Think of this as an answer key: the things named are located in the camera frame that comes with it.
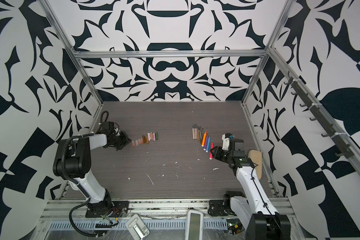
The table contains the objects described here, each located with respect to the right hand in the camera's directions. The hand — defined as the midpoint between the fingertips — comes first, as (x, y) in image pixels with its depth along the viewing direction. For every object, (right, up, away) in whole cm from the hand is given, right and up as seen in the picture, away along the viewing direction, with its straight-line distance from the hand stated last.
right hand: (214, 149), depth 83 cm
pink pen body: (-9, +7, +18) cm, 21 cm away
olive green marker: (-6, +5, +17) cm, 19 cm away
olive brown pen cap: (-41, +3, +16) cm, 44 cm away
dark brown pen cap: (-42, +3, +16) cm, 45 cm away
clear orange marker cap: (-44, +2, +15) cm, 47 cm away
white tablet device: (-13, -32, -17) cm, 38 cm away
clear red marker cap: (-49, +1, +13) cm, 51 cm away
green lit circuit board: (+7, -33, -12) cm, 36 cm away
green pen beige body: (-10, +7, +19) cm, 22 cm away
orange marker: (-3, +3, +16) cm, 16 cm away
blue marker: (-1, 0, +13) cm, 13 cm away
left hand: (-50, +5, +15) cm, 53 cm away
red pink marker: (-1, -4, +2) cm, 5 cm away
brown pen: (-7, +6, +19) cm, 21 cm away
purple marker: (-2, +1, +14) cm, 14 cm away
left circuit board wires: (-54, -35, -11) cm, 65 cm away
